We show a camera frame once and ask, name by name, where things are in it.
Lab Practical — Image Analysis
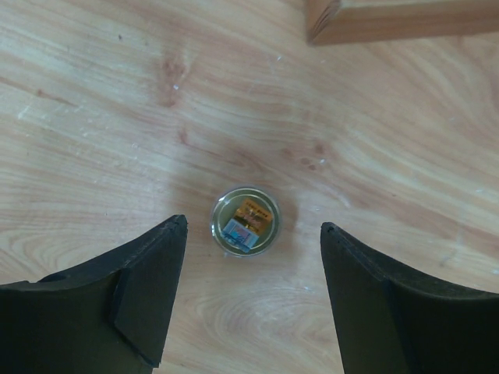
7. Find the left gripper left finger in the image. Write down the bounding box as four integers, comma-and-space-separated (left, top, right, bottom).
1, 215, 188, 373

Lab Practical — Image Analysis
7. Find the clear bottle lid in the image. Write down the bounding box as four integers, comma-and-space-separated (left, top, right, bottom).
210, 185, 282, 257

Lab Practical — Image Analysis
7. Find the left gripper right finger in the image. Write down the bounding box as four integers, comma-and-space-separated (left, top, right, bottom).
320, 222, 498, 373

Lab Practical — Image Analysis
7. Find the wooden compartment tray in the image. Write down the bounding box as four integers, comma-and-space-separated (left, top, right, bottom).
306, 0, 498, 45

